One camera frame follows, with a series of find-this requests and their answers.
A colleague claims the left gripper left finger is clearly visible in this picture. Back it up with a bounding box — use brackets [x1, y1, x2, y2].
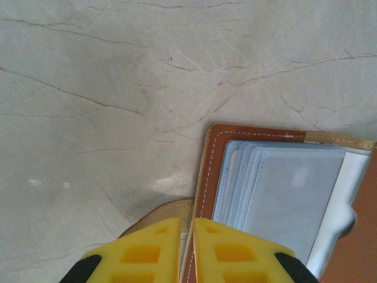
[60, 217, 181, 283]

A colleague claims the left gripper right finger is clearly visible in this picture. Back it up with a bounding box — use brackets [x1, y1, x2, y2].
[192, 217, 320, 283]

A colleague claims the brown leather card holder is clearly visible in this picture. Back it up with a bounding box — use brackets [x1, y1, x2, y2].
[117, 123, 377, 283]

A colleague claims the plain white card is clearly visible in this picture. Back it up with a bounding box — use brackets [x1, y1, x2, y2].
[306, 152, 371, 279]

